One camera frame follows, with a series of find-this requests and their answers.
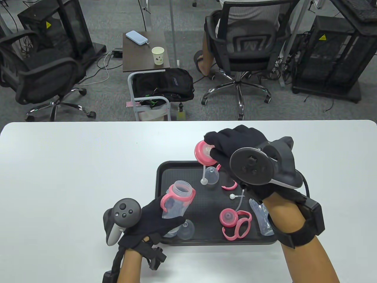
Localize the person's right hand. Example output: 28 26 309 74
204 125 305 207

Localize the person's left hand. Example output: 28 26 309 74
117 196 186 251

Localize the grey handheld controller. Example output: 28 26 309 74
103 198 142 246
229 136 303 190

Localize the clear dome bottle cap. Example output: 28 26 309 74
205 167 220 185
177 220 195 240

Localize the pink collar with nipple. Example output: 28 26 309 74
219 208 238 228
194 141 217 165

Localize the person's left forearm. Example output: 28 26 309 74
119 248 142 283

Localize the black plastic tray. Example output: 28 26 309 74
155 160 279 246

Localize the black backpack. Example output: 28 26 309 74
132 68 195 103

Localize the grey slanted desk leg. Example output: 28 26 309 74
280 0 313 88

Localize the black sandal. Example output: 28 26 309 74
194 50 213 76

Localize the white plastic bag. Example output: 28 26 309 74
138 104 166 121

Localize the black mesh office chair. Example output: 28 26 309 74
0 29 97 122
201 0 299 121

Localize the white paper cup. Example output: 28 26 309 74
151 47 164 65

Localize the black mesh equipment cabinet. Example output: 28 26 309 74
17 0 107 61
292 15 377 103

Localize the grey metal pole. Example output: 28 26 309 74
169 0 181 68

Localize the light blue power bank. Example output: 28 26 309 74
126 30 150 47

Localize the white desk leg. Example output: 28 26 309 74
138 0 152 32

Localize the black keyboard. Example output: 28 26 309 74
348 0 377 23

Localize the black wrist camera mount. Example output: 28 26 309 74
138 237 167 271

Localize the tangle of black cables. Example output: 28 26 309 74
265 44 305 84

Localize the black wrist strap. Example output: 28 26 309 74
276 220 318 250

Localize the brown side table white frame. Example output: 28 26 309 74
122 29 172 122

